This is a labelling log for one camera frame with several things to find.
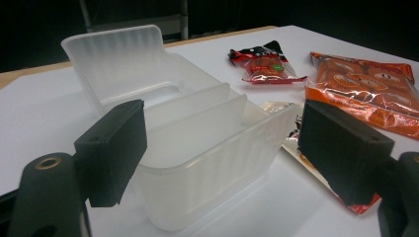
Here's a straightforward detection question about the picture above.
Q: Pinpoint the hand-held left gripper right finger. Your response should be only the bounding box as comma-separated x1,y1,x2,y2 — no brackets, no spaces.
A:
297,100,395,206

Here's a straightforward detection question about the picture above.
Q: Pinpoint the small red black snack packet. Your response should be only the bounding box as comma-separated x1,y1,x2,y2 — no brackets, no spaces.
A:
228,39,309,86

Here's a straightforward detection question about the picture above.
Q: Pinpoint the clear plastic divided container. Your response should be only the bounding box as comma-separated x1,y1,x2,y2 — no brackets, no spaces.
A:
60,24,299,231

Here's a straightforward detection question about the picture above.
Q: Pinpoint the large orange seasoning packet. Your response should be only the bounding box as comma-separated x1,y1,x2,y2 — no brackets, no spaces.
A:
304,51,419,141

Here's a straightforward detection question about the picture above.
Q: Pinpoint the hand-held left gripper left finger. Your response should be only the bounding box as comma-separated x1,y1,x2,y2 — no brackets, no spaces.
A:
73,99,148,208

